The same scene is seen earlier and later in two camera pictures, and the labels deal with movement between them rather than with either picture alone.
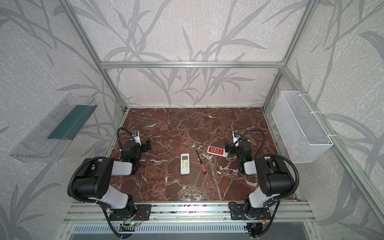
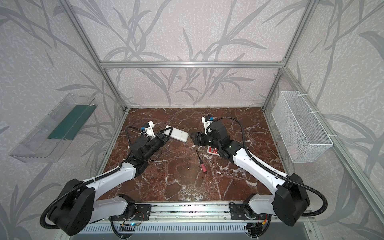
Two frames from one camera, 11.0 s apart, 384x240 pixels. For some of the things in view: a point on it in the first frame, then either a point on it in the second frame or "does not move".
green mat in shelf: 72,122 does not move
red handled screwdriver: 203,166 does not move
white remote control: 185,163 → 179,135
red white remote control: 216,151 does not move
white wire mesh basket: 304,136 does not move
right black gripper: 232,148 → 202,139
